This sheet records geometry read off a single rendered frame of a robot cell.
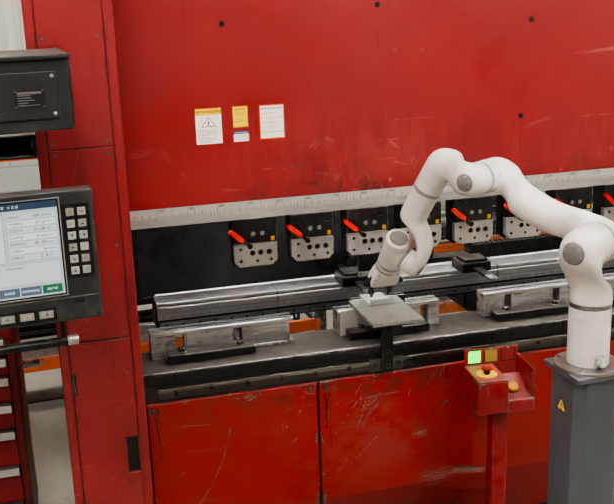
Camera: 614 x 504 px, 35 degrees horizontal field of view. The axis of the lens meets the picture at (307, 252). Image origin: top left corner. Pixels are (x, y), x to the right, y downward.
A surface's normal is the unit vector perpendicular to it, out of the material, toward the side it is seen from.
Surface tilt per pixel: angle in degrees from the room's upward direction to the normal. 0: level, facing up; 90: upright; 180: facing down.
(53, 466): 0
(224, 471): 90
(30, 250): 90
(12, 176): 90
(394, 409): 90
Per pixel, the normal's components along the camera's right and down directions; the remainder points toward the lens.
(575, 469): -0.44, 0.26
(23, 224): 0.35, 0.25
